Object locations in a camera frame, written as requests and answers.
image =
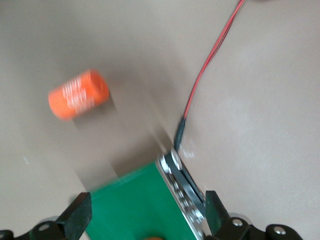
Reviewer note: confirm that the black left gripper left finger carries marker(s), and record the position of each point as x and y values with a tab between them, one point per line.
75	215

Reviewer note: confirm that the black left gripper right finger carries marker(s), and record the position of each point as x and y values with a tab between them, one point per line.
215	215

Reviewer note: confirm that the orange cylinder white print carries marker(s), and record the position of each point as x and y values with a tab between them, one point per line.
78	95

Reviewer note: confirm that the green conveyor belt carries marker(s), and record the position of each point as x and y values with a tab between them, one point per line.
130	200

